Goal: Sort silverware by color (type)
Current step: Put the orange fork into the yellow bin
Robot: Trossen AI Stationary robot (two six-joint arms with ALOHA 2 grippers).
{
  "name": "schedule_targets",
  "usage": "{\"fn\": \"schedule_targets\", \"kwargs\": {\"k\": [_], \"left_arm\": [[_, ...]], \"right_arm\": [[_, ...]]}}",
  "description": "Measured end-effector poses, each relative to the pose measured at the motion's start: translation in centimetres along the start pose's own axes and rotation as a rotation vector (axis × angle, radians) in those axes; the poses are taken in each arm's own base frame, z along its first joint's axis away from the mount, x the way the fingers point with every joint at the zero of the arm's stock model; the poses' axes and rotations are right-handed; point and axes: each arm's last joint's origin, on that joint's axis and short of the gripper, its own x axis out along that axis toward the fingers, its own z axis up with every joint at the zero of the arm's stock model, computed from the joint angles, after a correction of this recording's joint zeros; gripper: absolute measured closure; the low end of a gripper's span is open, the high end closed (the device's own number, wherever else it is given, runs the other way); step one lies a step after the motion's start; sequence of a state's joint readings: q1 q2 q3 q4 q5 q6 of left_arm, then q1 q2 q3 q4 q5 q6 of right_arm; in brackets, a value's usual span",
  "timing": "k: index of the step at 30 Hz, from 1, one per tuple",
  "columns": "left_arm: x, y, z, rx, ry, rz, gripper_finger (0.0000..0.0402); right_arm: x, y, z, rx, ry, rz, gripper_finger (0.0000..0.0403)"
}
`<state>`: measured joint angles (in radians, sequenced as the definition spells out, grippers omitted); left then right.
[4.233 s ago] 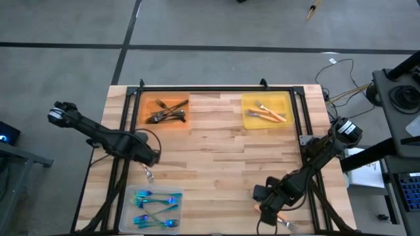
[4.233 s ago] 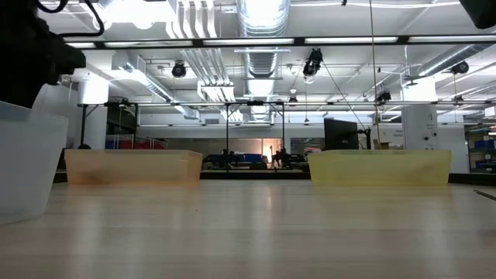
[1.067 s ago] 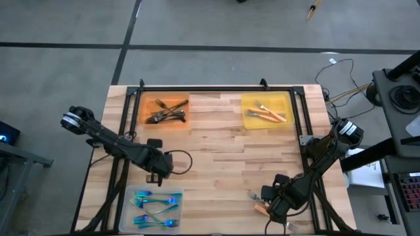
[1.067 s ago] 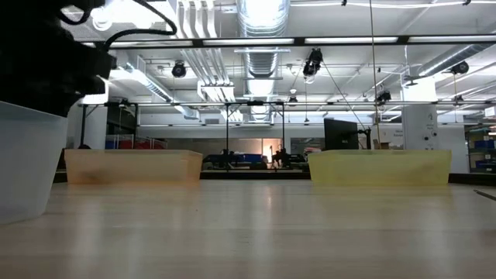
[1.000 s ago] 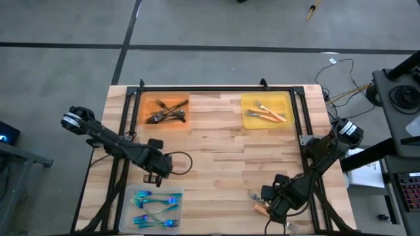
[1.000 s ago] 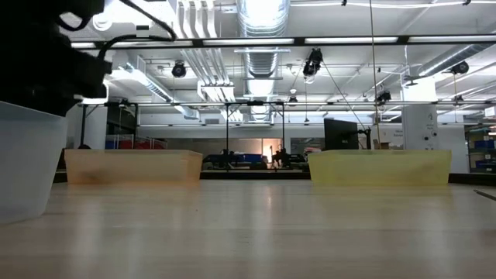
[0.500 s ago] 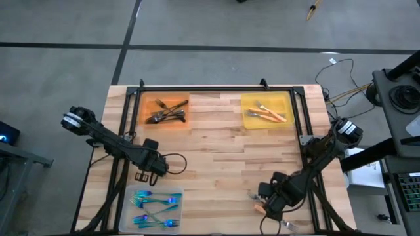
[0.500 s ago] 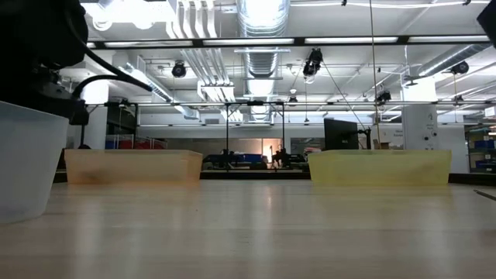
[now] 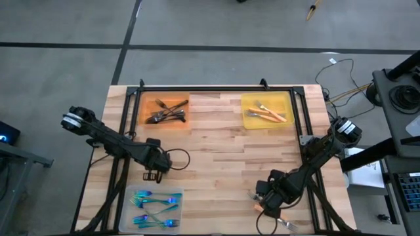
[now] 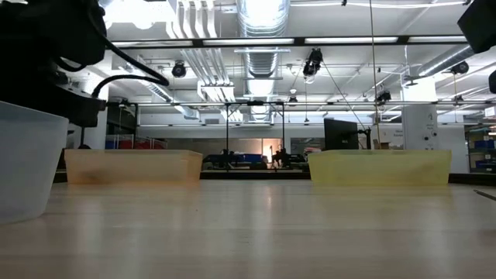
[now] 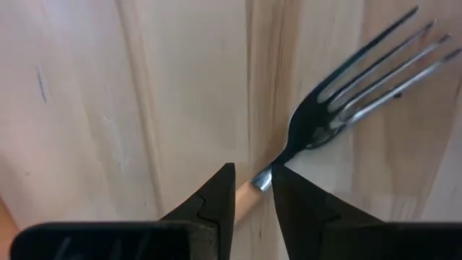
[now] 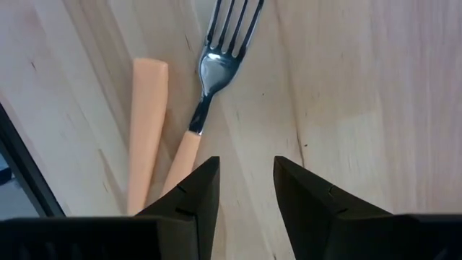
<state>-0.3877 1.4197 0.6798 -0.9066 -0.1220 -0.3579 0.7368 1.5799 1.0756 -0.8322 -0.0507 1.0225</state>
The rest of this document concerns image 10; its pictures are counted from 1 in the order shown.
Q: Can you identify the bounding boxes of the thin black rig frame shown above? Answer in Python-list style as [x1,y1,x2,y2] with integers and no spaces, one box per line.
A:
[106,99,496,171]

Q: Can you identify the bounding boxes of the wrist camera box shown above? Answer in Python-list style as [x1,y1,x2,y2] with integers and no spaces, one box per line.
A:
[50,85,108,129]
[456,0,496,55]

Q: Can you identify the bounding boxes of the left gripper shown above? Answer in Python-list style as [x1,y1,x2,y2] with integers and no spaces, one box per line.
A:
[0,64,63,102]

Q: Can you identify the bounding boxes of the white pillar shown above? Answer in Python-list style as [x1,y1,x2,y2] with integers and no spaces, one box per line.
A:
[401,79,439,151]

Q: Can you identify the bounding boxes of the red and blue crates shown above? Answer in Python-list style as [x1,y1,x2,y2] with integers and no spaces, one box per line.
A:
[104,134,167,150]

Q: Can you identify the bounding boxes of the clear plastic bin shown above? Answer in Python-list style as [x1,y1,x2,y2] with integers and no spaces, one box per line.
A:
[0,101,71,225]

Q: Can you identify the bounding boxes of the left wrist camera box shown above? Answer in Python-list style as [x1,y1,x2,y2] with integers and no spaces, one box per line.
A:
[50,85,108,129]

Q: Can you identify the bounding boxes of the white rectangular air duct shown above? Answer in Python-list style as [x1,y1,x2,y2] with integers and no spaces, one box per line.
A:
[112,53,201,120]

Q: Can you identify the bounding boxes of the black monitor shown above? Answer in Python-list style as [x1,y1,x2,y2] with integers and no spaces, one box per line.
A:
[323,118,360,151]

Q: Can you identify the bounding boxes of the black aluminium table frame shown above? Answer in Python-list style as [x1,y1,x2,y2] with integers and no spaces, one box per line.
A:
[53,35,496,185]

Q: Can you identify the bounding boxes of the blue workbench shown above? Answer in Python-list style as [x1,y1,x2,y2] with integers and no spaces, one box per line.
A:
[203,149,307,171]

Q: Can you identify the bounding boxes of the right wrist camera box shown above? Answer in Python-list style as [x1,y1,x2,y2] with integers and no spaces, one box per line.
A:
[456,0,496,55]

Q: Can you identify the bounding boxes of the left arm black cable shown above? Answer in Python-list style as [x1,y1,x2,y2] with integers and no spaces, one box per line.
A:
[57,22,171,98]

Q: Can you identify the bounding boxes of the orange translucent plastic bin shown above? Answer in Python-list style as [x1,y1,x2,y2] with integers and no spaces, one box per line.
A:
[64,149,204,186]

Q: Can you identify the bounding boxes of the storage shelf with boxes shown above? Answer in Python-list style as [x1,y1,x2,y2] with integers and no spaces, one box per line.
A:
[464,123,496,174]

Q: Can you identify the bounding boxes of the white ceiling pipes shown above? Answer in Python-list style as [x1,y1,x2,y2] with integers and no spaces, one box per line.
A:
[166,0,237,102]

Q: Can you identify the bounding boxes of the silver ventilation duct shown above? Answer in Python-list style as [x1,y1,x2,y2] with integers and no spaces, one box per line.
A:
[235,0,291,122]
[416,43,476,78]

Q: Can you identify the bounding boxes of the yellow translucent plastic bin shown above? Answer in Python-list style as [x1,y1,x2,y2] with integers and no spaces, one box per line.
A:
[308,150,453,187]

